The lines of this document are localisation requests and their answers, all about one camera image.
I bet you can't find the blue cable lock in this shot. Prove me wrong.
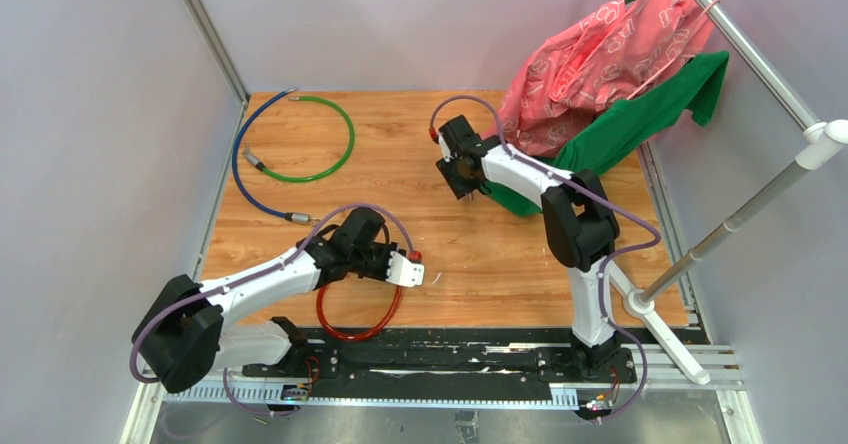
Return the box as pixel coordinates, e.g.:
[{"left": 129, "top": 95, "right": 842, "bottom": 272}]
[{"left": 230, "top": 88, "right": 317, "bottom": 226}]

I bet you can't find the red cable lock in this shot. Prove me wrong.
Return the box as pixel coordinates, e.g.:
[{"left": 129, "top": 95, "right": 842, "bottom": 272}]
[{"left": 315, "top": 281, "right": 404, "bottom": 342}]

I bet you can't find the green cable lock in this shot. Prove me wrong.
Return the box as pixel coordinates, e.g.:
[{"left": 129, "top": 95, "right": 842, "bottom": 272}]
[{"left": 243, "top": 95, "right": 356, "bottom": 184}]

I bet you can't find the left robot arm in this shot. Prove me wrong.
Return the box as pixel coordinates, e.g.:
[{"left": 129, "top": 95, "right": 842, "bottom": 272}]
[{"left": 129, "top": 203, "right": 425, "bottom": 393}]

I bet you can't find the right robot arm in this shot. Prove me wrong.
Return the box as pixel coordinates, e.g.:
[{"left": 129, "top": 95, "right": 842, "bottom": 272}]
[{"left": 429, "top": 116, "right": 621, "bottom": 382}]

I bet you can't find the green t-shirt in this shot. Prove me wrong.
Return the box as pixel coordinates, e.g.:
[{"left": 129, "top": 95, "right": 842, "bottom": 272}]
[{"left": 486, "top": 50, "right": 730, "bottom": 218}]

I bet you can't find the pink patterned garment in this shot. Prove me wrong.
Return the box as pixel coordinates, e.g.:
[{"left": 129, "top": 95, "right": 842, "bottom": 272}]
[{"left": 487, "top": 0, "right": 714, "bottom": 141}]

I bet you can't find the pink clothes hanger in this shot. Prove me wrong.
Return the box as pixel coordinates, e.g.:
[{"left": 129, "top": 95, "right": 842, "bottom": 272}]
[{"left": 627, "top": 0, "right": 721, "bottom": 100}]

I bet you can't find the metal clothes rack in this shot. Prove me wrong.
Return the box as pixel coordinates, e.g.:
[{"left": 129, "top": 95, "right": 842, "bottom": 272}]
[{"left": 644, "top": 0, "right": 847, "bottom": 385}]

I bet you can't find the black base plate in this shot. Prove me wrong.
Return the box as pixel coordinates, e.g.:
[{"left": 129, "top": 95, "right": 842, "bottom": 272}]
[{"left": 236, "top": 327, "right": 639, "bottom": 403}]

